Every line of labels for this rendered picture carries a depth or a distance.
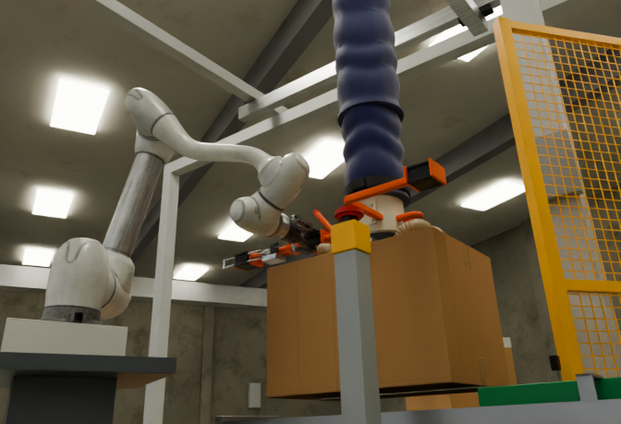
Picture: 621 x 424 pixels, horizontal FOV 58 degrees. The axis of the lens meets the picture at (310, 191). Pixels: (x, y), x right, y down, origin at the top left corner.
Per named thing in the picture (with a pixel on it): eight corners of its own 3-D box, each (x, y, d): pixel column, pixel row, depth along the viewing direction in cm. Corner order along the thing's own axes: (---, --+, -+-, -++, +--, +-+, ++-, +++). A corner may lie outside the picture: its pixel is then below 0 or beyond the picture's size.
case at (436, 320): (511, 389, 165) (490, 257, 181) (451, 382, 136) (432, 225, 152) (343, 401, 198) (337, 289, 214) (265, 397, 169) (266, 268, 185)
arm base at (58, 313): (41, 321, 148) (44, 299, 150) (30, 333, 165) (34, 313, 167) (112, 326, 156) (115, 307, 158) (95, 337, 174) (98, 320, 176)
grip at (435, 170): (446, 185, 153) (444, 168, 155) (432, 175, 146) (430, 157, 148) (419, 193, 157) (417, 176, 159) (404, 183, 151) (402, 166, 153)
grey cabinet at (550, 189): (584, 193, 242) (569, 132, 254) (581, 189, 238) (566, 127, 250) (537, 205, 253) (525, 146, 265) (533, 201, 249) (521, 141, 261)
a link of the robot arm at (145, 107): (174, 104, 190) (183, 125, 202) (141, 72, 195) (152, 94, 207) (143, 128, 186) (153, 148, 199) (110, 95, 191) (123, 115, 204)
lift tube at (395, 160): (421, 204, 194) (395, -27, 235) (389, 185, 178) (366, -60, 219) (367, 220, 206) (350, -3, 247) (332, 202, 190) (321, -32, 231)
